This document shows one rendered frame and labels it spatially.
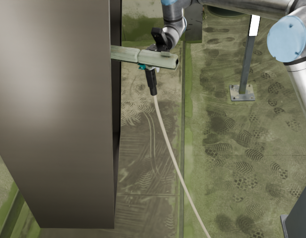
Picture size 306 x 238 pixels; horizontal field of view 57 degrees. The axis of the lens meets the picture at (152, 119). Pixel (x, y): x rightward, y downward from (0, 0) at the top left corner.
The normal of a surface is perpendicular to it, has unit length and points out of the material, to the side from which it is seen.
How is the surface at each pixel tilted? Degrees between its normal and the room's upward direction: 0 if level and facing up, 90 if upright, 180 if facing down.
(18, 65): 91
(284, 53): 84
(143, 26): 90
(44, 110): 91
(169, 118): 0
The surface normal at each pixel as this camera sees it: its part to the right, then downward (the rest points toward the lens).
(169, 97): -0.11, -0.65
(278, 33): -0.83, 0.41
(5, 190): 0.77, -0.37
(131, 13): -0.08, 0.75
